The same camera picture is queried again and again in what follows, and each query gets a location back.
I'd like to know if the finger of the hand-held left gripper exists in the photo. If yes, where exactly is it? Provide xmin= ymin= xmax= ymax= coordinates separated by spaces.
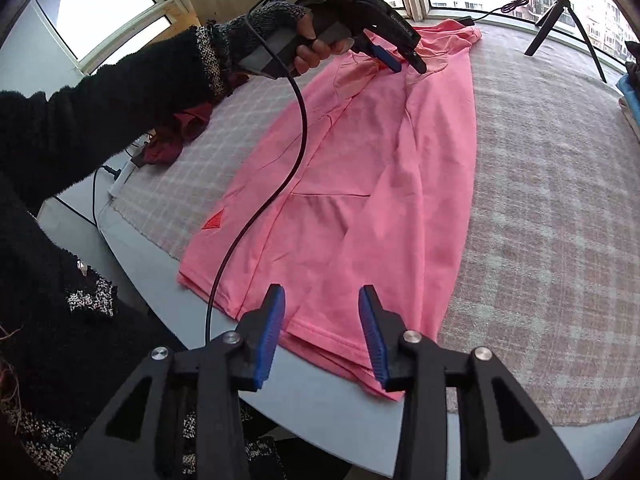
xmin=394 ymin=40 xmax=429 ymax=75
xmin=357 ymin=40 xmax=403 ymax=73

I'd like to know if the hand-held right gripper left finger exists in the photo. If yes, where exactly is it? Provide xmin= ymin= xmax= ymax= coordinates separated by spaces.
xmin=59 ymin=283 xmax=287 ymax=480

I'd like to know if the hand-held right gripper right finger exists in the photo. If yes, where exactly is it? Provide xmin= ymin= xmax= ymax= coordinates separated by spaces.
xmin=358 ymin=285 xmax=583 ymax=480

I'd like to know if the pink t-shirt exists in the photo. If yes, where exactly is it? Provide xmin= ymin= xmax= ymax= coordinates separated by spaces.
xmin=177 ymin=19 xmax=483 ymax=402

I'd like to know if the person's left forearm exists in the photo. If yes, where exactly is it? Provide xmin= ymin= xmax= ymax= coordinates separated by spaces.
xmin=0 ymin=22 xmax=236 ymax=211

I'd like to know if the pile of dark folded clothes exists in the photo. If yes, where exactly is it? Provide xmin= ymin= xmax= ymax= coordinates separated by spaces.
xmin=622 ymin=40 xmax=640 ymax=78

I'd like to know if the person's left hand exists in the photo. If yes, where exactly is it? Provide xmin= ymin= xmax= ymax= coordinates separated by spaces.
xmin=217 ymin=1 xmax=348 ymax=81

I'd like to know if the black tripod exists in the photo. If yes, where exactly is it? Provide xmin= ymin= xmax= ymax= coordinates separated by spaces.
xmin=524 ymin=0 xmax=608 ymax=84

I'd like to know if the pink plaid mat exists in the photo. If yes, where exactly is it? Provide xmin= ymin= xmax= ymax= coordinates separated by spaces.
xmin=112 ymin=22 xmax=640 ymax=428

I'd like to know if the blue folded garment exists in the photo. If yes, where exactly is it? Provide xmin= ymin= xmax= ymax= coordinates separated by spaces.
xmin=617 ymin=74 xmax=640 ymax=111

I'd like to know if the dark red garment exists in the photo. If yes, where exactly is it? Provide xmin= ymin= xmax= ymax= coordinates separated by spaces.
xmin=142 ymin=72 xmax=251 ymax=166

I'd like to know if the white power strip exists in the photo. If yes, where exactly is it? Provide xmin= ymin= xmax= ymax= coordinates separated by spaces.
xmin=107 ymin=157 xmax=138 ymax=198

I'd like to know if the person's black sweater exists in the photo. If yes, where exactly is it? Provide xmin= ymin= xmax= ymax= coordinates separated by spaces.
xmin=0 ymin=175 xmax=351 ymax=480

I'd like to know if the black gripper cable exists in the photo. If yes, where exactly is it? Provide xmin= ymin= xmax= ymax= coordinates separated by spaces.
xmin=204 ymin=0 xmax=351 ymax=348

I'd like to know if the black power cable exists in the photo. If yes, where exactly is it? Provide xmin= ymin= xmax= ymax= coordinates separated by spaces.
xmin=50 ymin=162 xmax=121 ymax=228

